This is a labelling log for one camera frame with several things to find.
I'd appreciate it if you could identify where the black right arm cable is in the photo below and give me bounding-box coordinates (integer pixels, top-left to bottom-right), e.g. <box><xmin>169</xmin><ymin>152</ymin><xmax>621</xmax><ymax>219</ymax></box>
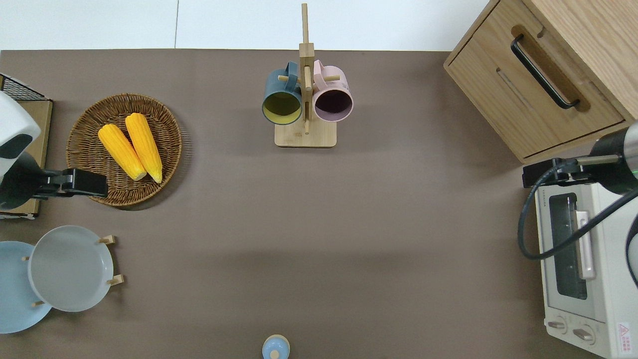
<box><xmin>517</xmin><ymin>162</ymin><xmax>638</xmax><ymax>261</ymax></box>

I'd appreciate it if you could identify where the wooden plate rack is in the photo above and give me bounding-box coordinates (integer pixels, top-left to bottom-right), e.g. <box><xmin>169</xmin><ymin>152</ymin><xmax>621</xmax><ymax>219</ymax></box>
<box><xmin>21</xmin><ymin>235</ymin><xmax>125</xmax><ymax>308</ymax></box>

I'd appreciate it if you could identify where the pink mug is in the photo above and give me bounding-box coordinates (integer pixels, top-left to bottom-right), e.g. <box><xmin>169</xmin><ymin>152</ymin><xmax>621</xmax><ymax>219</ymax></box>
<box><xmin>313</xmin><ymin>60</ymin><xmax>354</xmax><ymax>123</ymax></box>

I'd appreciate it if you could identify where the light blue plate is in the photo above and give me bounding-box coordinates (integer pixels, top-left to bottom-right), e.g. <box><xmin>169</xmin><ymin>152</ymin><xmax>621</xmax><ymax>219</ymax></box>
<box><xmin>0</xmin><ymin>241</ymin><xmax>53</xmax><ymax>334</ymax></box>

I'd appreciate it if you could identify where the grey plate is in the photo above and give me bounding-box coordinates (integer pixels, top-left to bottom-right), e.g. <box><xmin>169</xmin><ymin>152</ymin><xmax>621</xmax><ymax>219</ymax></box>
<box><xmin>28</xmin><ymin>225</ymin><xmax>114</xmax><ymax>313</ymax></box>

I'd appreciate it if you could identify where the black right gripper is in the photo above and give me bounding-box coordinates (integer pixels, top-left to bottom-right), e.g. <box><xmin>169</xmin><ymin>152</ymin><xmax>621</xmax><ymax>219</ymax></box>
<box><xmin>522</xmin><ymin>159</ymin><xmax>585</xmax><ymax>189</ymax></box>

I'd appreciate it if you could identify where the light wooden cabinet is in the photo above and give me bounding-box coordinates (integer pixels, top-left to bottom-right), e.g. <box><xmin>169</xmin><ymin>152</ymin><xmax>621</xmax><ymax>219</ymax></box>
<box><xmin>444</xmin><ymin>0</ymin><xmax>638</xmax><ymax>164</ymax></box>

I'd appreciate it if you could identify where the wire grid wooden organizer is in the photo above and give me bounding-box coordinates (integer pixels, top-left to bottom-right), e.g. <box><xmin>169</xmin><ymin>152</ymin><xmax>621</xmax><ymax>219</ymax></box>
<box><xmin>0</xmin><ymin>74</ymin><xmax>53</xmax><ymax>220</ymax></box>

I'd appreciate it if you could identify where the bamboo mug tree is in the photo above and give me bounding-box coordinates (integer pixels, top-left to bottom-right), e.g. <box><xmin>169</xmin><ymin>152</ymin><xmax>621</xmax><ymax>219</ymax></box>
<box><xmin>274</xmin><ymin>3</ymin><xmax>342</xmax><ymax>148</ymax></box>

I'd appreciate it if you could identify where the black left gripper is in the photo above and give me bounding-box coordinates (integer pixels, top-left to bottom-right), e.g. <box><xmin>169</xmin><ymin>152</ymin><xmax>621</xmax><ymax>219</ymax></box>
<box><xmin>31</xmin><ymin>169</ymin><xmax>109</xmax><ymax>201</ymax></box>

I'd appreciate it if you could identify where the yellow corn cob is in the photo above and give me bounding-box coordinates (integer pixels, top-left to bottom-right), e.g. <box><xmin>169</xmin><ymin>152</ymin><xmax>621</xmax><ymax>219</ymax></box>
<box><xmin>98</xmin><ymin>124</ymin><xmax>148</xmax><ymax>181</ymax></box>
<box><xmin>125</xmin><ymin>113</ymin><xmax>163</xmax><ymax>184</ymax></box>

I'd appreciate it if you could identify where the black drawer handle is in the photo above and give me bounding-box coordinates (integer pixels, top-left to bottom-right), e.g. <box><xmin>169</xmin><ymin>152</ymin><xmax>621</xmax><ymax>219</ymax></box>
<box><xmin>510</xmin><ymin>34</ymin><xmax>581</xmax><ymax>110</ymax></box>

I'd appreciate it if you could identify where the dark teal mug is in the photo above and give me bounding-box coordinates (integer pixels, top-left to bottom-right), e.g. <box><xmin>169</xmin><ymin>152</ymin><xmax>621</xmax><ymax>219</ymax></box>
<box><xmin>262</xmin><ymin>61</ymin><xmax>304</xmax><ymax>125</ymax></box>

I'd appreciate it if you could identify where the white toaster oven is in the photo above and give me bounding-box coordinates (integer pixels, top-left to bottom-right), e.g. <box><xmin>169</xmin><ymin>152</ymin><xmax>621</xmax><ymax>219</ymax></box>
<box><xmin>534</xmin><ymin>182</ymin><xmax>638</xmax><ymax>359</ymax></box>

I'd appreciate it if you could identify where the wooden drawer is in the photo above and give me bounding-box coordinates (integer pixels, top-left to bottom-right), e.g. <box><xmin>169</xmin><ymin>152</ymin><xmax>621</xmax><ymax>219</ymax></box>
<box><xmin>447</xmin><ymin>22</ymin><xmax>626</xmax><ymax>160</ymax></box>

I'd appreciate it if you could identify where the brown wicker basket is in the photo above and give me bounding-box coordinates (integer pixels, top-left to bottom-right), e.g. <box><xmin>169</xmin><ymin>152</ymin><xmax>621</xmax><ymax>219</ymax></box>
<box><xmin>66</xmin><ymin>93</ymin><xmax>183</xmax><ymax>207</ymax></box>

